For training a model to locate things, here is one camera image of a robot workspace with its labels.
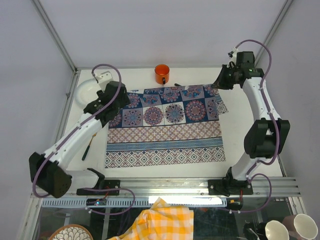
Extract patterned placemat cloth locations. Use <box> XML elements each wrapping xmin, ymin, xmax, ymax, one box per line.
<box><xmin>104</xmin><ymin>84</ymin><xmax>228</xmax><ymax>169</ymax></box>

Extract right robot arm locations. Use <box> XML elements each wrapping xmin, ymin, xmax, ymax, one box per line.
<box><xmin>208</xmin><ymin>48</ymin><xmax>291</xmax><ymax>197</ymax></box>

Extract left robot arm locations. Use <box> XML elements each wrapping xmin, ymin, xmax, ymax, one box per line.
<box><xmin>28</xmin><ymin>81</ymin><xmax>130</xmax><ymax>199</ymax></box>

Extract white blue-rimmed bowl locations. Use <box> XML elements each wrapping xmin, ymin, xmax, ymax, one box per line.
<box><xmin>74</xmin><ymin>78</ymin><xmax>101</xmax><ymax>109</ymax></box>

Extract orange mug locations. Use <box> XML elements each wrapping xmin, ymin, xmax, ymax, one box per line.
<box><xmin>154</xmin><ymin>64</ymin><xmax>170</xmax><ymax>85</ymax></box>

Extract yellow checkered cloth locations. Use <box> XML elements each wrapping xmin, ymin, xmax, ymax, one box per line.
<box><xmin>111</xmin><ymin>197</ymin><xmax>194</xmax><ymax>240</ymax></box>

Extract patterned brown plate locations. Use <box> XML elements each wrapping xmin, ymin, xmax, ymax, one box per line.
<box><xmin>49</xmin><ymin>224</ymin><xmax>94</xmax><ymax>240</ymax></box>

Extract brown white cup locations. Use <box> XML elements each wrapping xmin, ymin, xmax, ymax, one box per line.
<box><xmin>282</xmin><ymin>213</ymin><xmax>319</xmax><ymax>240</ymax></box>

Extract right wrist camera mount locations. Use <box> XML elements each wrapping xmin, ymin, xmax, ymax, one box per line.
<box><xmin>227</xmin><ymin>47</ymin><xmax>239</xmax><ymax>63</ymax></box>

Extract gold fork green handle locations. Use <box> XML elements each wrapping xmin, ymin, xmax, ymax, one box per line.
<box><xmin>81</xmin><ymin>133</ymin><xmax>97</xmax><ymax>161</ymax></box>

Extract white cable duct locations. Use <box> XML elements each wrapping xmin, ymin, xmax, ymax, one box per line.
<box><xmin>42</xmin><ymin>196</ymin><xmax>227</xmax><ymax>208</ymax></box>

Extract aluminium mounting rail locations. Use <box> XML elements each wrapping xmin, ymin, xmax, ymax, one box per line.
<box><xmin>63</xmin><ymin>176</ymin><xmax>301</xmax><ymax>198</ymax></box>

